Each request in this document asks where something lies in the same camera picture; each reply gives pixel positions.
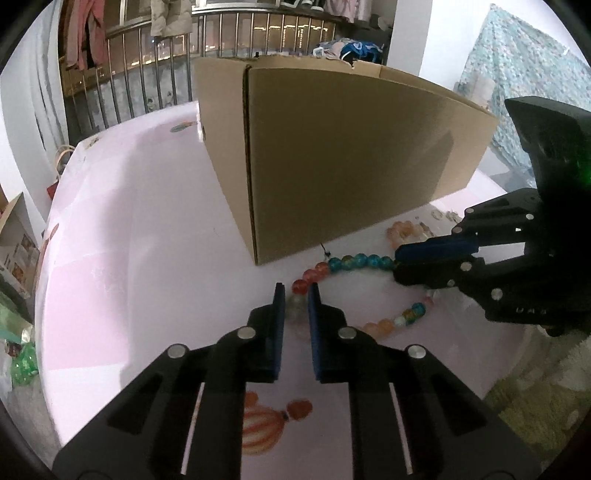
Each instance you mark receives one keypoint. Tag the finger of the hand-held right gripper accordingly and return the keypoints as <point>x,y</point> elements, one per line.
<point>434,249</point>
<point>425,274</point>

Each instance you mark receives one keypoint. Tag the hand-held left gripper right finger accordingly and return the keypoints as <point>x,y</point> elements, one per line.
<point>314,332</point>

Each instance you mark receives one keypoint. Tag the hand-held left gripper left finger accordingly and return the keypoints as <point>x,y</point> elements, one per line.
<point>278,332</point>

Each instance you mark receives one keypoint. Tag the brown cardboard box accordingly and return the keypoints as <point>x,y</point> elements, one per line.
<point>346,161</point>

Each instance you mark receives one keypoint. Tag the small clear jewelry piece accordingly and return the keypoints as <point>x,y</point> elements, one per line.
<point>437,214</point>

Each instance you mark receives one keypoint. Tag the teal patterned curtain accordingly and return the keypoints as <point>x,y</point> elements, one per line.
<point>517,55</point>

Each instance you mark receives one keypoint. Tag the fluffy cream cloth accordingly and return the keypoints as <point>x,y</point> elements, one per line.
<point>545,397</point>

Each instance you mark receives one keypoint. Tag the clothes pile with blue bag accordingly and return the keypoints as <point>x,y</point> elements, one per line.
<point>360,48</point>

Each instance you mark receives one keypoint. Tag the pale pink hanging shirt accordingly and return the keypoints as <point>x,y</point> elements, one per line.
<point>341,9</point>

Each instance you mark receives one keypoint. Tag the red paper bag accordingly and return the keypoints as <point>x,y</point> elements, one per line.
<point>51,190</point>

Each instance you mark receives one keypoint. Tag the metal balcony railing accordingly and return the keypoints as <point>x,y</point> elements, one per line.
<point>138,83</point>

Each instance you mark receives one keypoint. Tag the beige hanging coat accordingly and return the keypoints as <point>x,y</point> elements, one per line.
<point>171,16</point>

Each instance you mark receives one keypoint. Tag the white sheer curtain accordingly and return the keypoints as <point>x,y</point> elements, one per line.
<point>44,92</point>

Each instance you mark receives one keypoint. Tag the pink hanging garment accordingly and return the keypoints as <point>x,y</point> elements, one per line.
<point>85,27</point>

